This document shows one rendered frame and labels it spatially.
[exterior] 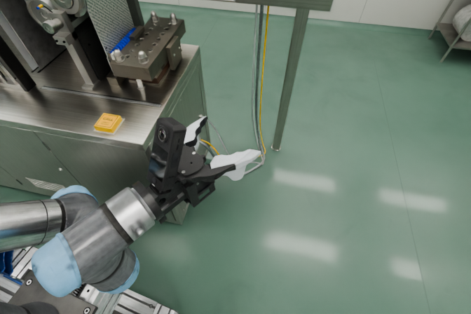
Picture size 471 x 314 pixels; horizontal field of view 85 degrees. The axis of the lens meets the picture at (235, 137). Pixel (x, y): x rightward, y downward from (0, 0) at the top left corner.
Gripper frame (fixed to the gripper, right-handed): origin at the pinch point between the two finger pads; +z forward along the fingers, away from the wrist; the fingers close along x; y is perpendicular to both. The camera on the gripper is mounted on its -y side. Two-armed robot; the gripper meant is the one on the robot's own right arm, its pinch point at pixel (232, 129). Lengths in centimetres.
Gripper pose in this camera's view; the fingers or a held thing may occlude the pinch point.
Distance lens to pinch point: 49.4
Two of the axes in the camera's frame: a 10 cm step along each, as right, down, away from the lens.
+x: 6.9, 4.5, -5.6
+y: 0.9, 7.1, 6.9
